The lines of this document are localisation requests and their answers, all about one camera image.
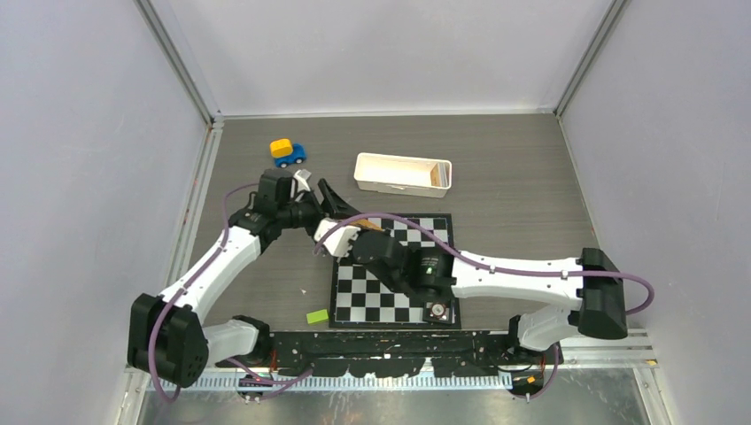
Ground white rectangular plastic tray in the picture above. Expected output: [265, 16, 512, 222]
[353, 152, 453, 198]

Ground credit cards stack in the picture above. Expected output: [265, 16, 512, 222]
[430, 161, 452, 189]

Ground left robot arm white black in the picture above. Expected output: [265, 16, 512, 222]
[127, 169, 358, 388]

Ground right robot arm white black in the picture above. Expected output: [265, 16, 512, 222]
[313, 219, 628, 364]

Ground black white chessboard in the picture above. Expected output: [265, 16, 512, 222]
[329, 213, 461, 329]

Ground blue yellow toy car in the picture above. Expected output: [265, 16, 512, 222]
[269, 138, 307, 168]

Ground green rectangular block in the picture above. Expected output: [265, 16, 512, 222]
[306, 309, 329, 325]

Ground small black framed round object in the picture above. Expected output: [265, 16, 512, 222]
[422, 300, 455, 326]

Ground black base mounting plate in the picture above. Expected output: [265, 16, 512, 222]
[236, 330, 563, 378]

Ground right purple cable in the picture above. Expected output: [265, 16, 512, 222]
[312, 212, 656, 318]

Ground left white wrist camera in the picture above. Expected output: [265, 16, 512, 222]
[293, 169, 312, 194]

